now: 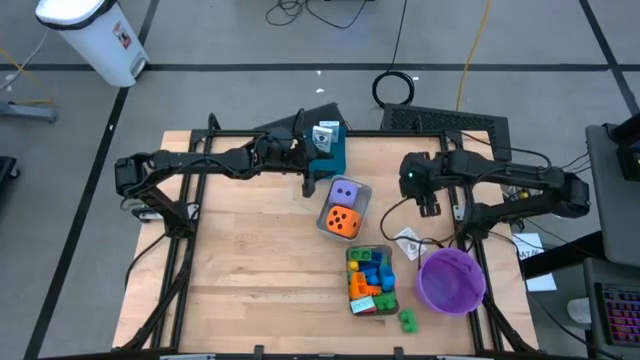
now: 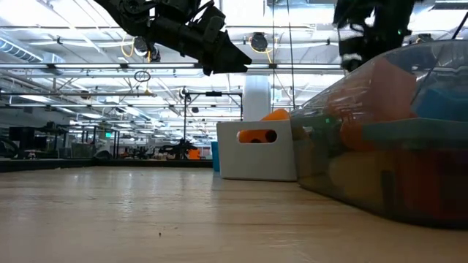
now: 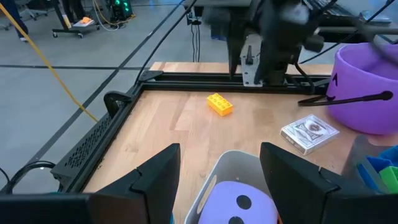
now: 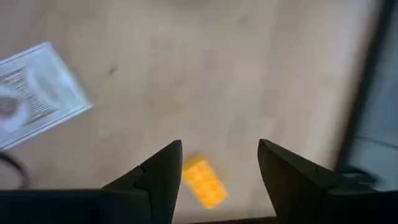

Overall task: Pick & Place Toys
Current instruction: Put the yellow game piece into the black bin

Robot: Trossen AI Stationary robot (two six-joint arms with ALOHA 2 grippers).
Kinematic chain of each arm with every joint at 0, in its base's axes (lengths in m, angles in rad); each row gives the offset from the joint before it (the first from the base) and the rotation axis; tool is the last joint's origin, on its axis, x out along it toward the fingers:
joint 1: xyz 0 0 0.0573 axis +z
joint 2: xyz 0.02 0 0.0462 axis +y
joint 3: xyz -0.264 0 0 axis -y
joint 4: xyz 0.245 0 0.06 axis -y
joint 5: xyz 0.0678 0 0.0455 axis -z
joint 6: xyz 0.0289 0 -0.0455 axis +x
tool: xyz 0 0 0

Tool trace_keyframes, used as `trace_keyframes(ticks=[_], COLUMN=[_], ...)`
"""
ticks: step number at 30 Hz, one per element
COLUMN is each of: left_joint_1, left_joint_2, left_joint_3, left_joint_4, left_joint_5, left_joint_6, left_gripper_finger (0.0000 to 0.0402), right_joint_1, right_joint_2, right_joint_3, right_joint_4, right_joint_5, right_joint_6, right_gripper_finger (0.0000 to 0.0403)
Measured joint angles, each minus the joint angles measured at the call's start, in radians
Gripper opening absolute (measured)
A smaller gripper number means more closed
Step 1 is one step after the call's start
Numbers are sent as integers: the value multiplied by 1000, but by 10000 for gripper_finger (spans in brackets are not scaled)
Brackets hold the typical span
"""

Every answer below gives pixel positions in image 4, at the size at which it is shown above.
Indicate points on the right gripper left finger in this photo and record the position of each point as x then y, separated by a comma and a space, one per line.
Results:
152, 193

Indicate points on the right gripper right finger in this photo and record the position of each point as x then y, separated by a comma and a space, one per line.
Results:
295, 193

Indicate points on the yellow toy brick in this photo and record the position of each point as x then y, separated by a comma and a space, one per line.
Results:
205, 183

